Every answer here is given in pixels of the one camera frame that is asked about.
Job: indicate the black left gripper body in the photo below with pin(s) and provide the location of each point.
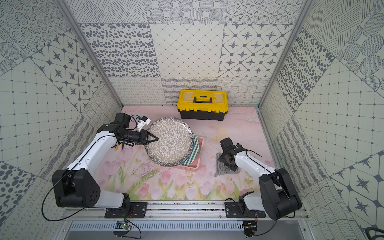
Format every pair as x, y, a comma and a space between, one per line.
143, 137

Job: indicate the aluminium mounting rail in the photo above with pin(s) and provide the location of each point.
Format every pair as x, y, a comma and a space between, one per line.
166, 210

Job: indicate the pink perforated plastic basket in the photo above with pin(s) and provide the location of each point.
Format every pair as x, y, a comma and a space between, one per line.
192, 163

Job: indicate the speckled grey round plate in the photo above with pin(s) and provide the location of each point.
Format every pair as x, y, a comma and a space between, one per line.
175, 142

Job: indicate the yellow and black toolbox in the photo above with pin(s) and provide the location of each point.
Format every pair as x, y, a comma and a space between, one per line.
203, 105

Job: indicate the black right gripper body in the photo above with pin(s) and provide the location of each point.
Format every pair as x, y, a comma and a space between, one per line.
223, 159

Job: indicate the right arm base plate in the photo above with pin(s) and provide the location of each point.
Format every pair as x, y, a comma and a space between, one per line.
244, 210

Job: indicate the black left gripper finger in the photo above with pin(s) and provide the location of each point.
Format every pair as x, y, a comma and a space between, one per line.
151, 139
150, 135

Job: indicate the grey knitted dish cloth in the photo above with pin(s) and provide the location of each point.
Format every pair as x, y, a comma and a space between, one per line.
221, 169

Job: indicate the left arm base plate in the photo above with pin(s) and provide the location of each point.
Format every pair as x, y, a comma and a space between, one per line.
134, 210

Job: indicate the green white striped plate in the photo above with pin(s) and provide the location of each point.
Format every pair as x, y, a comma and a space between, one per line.
194, 152

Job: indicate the yellow handled pliers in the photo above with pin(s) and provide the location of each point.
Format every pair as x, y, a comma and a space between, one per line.
119, 145

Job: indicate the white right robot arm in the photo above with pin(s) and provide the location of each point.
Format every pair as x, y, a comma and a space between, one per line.
278, 196

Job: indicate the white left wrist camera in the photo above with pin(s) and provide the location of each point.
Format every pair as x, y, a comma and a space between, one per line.
143, 121

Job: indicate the white perforated cable tray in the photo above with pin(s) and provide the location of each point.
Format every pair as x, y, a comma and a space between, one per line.
159, 226

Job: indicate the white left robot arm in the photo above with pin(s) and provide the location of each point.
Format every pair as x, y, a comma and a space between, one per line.
76, 186

